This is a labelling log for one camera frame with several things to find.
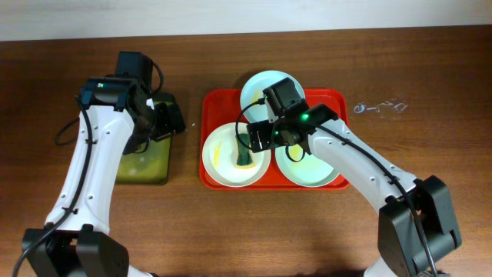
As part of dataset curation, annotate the light blue plate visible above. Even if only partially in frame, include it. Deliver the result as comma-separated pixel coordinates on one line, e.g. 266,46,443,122
240,70,305,123

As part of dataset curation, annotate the green and yellow sponge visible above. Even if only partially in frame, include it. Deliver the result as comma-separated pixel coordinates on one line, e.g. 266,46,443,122
235,133,255,169

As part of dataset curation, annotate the black tray with green liquid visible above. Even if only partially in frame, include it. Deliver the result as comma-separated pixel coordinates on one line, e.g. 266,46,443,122
114,91,177,185

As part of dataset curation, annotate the pale green plate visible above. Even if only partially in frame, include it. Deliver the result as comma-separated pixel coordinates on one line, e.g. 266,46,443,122
275,145,339,188

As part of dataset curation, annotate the red plastic tray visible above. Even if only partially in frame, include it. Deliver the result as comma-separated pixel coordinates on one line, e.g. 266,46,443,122
201,88,349,191

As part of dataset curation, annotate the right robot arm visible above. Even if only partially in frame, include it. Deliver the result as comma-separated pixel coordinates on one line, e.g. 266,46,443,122
247,104,462,276

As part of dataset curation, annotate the white plate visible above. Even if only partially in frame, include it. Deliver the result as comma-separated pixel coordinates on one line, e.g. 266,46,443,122
201,122,271,188

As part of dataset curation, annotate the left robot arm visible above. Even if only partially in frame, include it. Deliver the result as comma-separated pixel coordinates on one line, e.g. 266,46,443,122
12,76,185,276

